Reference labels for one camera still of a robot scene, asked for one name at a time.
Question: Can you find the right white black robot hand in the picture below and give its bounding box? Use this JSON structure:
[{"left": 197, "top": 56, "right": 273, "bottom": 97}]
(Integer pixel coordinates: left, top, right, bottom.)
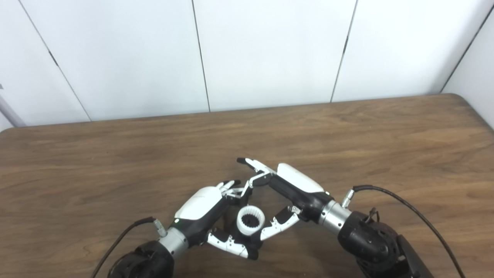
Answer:
[{"left": 237, "top": 158, "right": 334, "bottom": 242}]

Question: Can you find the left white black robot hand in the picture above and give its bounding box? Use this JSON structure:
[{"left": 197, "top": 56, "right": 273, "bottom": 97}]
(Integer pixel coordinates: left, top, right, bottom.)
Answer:
[{"left": 172, "top": 180, "right": 259, "bottom": 260}]

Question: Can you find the white toothed plastic ring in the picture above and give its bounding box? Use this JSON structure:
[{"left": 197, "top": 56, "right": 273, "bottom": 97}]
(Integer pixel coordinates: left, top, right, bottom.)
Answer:
[{"left": 236, "top": 206, "right": 266, "bottom": 236}]

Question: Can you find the round black plastic part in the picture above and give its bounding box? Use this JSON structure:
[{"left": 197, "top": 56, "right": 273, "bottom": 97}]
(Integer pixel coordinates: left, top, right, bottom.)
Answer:
[{"left": 228, "top": 214, "right": 267, "bottom": 251}]

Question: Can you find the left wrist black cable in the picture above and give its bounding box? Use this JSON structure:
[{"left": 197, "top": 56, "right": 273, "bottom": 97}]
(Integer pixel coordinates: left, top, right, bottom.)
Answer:
[{"left": 91, "top": 217, "right": 167, "bottom": 278}]

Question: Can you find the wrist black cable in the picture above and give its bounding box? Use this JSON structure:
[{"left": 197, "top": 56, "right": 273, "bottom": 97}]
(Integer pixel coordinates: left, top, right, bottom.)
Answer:
[
  {"left": 342, "top": 185, "right": 467, "bottom": 278},
  {"left": 91, "top": 217, "right": 167, "bottom": 278}
]

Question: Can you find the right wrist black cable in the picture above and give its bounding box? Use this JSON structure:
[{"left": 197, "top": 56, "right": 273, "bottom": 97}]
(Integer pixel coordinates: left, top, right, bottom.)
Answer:
[{"left": 342, "top": 185, "right": 467, "bottom": 278}]

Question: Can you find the grey wall corner post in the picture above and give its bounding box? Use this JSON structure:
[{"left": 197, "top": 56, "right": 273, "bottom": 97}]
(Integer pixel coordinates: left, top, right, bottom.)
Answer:
[{"left": 0, "top": 85, "right": 27, "bottom": 128}]

